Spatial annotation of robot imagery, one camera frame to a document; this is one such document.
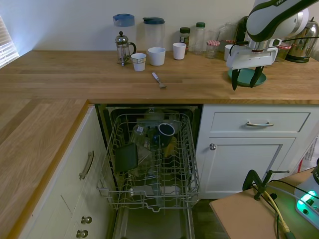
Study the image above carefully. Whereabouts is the yellow cable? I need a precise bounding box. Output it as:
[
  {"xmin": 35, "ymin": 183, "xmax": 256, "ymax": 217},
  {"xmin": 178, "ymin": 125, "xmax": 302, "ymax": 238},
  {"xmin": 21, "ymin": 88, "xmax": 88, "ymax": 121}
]
[{"xmin": 263, "ymin": 190, "xmax": 291, "ymax": 234}]

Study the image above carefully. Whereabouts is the white robot base green light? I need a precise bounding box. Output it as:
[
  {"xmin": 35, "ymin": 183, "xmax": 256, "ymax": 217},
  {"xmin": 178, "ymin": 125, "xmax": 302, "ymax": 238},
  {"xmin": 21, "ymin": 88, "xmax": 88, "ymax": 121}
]
[{"xmin": 294, "ymin": 157, "xmax": 319, "ymax": 226}]

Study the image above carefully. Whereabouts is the wide white cup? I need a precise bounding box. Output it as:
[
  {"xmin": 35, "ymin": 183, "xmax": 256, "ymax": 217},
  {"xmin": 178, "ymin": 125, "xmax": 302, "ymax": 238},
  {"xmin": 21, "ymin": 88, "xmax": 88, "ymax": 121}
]
[{"xmin": 147, "ymin": 47, "xmax": 166, "ymax": 67}]

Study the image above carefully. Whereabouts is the glass French press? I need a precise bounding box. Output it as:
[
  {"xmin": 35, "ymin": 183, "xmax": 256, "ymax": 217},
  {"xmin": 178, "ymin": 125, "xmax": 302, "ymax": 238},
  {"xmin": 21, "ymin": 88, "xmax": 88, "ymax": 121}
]
[{"xmin": 115, "ymin": 31, "xmax": 138, "ymax": 67}]

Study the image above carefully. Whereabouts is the metal drawer handle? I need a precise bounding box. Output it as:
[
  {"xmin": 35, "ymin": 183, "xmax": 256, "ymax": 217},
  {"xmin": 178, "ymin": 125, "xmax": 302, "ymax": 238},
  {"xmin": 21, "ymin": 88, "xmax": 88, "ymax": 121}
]
[{"xmin": 245, "ymin": 120, "xmax": 275, "ymax": 128}]

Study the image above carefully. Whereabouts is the clear glass tumbler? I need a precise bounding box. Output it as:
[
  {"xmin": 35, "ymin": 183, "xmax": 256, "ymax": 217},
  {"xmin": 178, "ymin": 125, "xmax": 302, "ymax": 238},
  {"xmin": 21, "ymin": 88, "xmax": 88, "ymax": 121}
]
[{"xmin": 208, "ymin": 29, "xmax": 222, "ymax": 43}]

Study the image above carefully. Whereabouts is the dark blue mug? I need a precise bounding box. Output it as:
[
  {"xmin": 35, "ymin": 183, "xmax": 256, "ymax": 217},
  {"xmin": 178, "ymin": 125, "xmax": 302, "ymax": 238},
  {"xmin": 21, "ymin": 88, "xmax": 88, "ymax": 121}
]
[{"xmin": 158, "ymin": 122, "xmax": 176, "ymax": 148}]

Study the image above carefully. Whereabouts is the tall clear glass jar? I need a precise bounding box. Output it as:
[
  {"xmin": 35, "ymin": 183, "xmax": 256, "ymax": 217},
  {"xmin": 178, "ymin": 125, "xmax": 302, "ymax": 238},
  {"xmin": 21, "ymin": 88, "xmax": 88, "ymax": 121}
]
[{"xmin": 220, "ymin": 22, "xmax": 238, "ymax": 42}]

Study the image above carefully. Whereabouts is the yellow item in rack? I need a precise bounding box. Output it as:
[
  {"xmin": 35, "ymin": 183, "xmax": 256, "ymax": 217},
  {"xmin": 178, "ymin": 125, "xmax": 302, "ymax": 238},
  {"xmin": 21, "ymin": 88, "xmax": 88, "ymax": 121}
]
[{"xmin": 163, "ymin": 139, "xmax": 178, "ymax": 158}]

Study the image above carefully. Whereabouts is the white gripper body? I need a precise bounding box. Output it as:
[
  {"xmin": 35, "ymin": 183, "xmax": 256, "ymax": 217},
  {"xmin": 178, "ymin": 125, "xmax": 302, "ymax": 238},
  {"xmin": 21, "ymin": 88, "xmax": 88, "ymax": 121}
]
[{"xmin": 226, "ymin": 45, "xmax": 279, "ymax": 71}]

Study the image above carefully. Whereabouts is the white window blind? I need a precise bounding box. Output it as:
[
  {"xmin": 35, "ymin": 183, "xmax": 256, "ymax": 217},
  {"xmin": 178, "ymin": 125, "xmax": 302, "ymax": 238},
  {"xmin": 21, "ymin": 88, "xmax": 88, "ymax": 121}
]
[{"xmin": 0, "ymin": 15, "xmax": 20, "ymax": 69}]

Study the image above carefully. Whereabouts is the dark bottle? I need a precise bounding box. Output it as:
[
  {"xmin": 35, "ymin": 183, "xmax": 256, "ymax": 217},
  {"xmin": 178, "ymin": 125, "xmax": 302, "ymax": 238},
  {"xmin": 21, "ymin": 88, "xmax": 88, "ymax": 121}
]
[{"xmin": 236, "ymin": 16, "xmax": 249, "ymax": 43}]

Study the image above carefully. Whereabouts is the black clamp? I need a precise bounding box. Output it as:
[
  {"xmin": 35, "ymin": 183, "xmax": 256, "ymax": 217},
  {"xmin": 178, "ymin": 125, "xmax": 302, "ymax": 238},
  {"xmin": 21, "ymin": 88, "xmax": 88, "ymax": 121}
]
[{"xmin": 242, "ymin": 169, "xmax": 291, "ymax": 201}]

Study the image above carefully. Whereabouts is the black square container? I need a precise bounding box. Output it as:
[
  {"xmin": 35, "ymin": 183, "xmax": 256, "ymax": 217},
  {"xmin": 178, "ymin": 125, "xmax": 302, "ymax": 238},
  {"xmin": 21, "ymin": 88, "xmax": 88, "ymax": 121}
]
[{"xmin": 114, "ymin": 142, "xmax": 139, "ymax": 173}]

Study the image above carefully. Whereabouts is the white cabinet door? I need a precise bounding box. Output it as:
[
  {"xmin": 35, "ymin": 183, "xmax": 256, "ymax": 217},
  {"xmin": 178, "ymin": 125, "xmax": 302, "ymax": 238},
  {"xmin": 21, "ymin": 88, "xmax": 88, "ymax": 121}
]
[{"xmin": 198, "ymin": 136, "xmax": 298, "ymax": 194}]

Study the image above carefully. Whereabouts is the small white cup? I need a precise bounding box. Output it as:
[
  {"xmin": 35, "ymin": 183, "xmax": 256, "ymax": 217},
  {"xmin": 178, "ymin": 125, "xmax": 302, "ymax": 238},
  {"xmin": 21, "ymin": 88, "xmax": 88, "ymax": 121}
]
[{"xmin": 172, "ymin": 42, "xmax": 187, "ymax": 61}]

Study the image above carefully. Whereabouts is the fork with white handle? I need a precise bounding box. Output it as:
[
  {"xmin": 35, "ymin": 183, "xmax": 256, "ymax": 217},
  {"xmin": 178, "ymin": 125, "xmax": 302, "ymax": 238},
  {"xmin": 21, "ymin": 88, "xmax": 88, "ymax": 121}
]
[{"xmin": 152, "ymin": 72, "xmax": 168, "ymax": 90}]

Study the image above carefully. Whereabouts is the patterned white paper cup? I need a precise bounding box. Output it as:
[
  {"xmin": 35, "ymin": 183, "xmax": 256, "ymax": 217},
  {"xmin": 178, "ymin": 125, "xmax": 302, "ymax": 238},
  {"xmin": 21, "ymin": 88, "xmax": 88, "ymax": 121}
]
[{"xmin": 131, "ymin": 53, "xmax": 147, "ymax": 72}]

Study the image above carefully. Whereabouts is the white tapered cup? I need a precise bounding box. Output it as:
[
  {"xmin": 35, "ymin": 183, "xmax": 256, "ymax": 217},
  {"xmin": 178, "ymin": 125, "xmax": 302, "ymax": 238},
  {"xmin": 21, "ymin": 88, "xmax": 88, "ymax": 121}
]
[{"xmin": 224, "ymin": 44, "xmax": 235, "ymax": 62}]

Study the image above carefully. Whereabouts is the clear glass container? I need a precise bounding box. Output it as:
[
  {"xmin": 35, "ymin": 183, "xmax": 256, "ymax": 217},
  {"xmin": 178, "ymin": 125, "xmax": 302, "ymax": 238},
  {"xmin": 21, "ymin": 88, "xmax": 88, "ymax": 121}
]
[{"xmin": 129, "ymin": 123, "xmax": 156, "ymax": 176}]

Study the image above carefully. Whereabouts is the grey wire dishwasher rack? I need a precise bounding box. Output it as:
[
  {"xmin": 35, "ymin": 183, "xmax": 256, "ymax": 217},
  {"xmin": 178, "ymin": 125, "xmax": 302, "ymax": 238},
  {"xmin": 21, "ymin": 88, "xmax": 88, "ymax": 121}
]
[{"xmin": 95, "ymin": 113, "xmax": 201, "ymax": 214}]

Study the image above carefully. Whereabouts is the dishwasher door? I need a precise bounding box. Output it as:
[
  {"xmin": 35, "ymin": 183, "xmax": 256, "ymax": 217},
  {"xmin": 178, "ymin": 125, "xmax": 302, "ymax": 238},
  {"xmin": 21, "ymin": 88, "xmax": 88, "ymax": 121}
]
[{"xmin": 109, "ymin": 206, "xmax": 196, "ymax": 239}]

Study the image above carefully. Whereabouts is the white drawer front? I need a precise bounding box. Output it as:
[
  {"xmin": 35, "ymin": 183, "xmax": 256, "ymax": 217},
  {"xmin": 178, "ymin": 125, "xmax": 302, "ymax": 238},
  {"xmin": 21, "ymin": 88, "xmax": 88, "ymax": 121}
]
[{"xmin": 210, "ymin": 112, "xmax": 312, "ymax": 133}]

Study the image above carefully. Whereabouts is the white bag red print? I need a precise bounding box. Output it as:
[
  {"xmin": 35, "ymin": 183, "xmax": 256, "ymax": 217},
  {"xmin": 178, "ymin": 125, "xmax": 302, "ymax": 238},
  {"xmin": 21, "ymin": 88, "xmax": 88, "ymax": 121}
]
[{"xmin": 297, "ymin": 135, "xmax": 319, "ymax": 173}]

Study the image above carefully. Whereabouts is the clear bottle green cap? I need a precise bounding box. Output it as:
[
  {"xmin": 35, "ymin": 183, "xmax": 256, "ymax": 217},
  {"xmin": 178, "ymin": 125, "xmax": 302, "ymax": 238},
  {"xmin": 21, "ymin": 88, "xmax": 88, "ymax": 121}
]
[{"xmin": 194, "ymin": 22, "xmax": 207, "ymax": 56}]

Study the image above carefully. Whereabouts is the clear pitcher dark blue lid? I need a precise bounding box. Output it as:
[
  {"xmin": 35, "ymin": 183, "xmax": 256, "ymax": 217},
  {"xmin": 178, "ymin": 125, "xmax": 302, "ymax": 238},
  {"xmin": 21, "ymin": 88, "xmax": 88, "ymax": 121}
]
[{"xmin": 142, "ymin": 16, "xmax": 166, "ymax": 49}]

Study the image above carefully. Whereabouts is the green plate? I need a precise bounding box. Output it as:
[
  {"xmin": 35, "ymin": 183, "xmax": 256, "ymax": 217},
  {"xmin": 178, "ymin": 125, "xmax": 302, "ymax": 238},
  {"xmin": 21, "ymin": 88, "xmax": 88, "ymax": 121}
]
[{"xmin": 227, "ymin": 68, "xmax": 267, "ymax": 88}]

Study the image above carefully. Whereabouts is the long metal cabinet handle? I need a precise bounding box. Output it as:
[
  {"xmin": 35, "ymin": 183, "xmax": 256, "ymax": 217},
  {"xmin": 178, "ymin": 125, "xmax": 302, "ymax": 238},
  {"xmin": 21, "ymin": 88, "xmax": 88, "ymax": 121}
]
[{"xmin": 79, "ymin": 150, "xmax": 95, "ymax": 181}]

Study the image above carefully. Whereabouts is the grey cable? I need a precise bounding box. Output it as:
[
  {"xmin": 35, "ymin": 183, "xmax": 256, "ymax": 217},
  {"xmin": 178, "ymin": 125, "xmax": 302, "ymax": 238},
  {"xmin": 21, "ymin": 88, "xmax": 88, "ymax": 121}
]
[{"xmin": 264, "ymin": 185, "xmax": 301, "ymax": 201}]

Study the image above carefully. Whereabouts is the clear pitcher light blue lid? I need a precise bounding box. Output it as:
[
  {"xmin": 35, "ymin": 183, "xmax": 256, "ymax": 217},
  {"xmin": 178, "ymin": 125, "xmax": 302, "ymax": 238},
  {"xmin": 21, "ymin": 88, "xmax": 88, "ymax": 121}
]
[{"xmin": 112, "ymin": 13, "xmax": 137, "ymax": 52}]

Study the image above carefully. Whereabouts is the stainless steel electric kettle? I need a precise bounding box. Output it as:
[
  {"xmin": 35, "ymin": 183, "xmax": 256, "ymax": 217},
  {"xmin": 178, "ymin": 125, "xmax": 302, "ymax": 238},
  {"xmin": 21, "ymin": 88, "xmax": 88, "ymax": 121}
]
[{"xmin": 285, "ymin": 16, "xmax": 319, "ymax": 63}]

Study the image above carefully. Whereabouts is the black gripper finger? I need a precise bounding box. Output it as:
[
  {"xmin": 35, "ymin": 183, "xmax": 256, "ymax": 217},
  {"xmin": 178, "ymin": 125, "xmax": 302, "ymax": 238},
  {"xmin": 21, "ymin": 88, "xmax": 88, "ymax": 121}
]
[
  {"xmin": 231, "ymin": 68, "xmax": 241, "ymax": 91},
  {"xmin": 250, "ymin": 65, "xmax": 263, "ymax": 88}
]

